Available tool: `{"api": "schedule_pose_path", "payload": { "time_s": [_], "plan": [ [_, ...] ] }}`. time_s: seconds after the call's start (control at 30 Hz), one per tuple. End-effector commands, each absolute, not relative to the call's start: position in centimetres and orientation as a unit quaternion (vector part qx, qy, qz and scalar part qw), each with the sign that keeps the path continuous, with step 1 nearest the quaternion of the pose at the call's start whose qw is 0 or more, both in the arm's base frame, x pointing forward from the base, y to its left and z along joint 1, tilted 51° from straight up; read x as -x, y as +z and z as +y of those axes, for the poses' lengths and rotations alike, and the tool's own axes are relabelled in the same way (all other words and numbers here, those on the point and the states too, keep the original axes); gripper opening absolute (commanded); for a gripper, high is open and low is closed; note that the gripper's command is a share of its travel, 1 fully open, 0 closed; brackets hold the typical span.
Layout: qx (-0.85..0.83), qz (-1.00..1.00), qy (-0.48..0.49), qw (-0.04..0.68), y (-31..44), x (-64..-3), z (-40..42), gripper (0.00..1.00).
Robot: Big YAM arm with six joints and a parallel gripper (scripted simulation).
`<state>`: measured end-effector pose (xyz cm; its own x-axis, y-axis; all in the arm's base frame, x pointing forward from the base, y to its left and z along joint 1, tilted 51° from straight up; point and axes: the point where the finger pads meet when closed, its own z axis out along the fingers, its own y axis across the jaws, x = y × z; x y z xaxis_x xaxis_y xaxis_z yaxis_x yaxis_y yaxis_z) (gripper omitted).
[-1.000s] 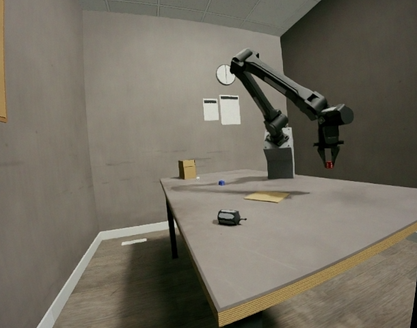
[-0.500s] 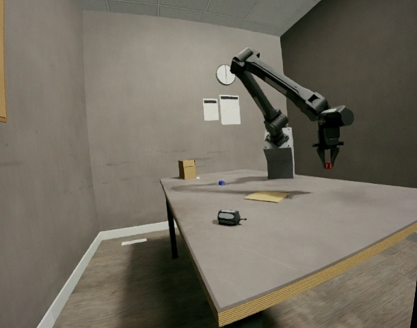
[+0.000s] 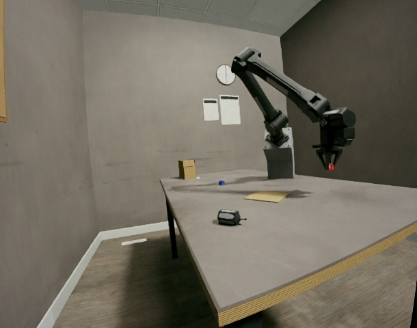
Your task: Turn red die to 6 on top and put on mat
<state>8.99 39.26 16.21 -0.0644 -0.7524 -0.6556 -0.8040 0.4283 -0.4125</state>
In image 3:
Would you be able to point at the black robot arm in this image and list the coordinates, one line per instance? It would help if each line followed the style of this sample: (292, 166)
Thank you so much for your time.
(249, 61)

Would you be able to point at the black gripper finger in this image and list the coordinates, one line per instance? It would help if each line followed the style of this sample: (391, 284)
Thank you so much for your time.
(337, 155)
(327, 158)

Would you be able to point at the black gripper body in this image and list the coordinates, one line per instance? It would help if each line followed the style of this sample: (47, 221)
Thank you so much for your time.
(327, 147)

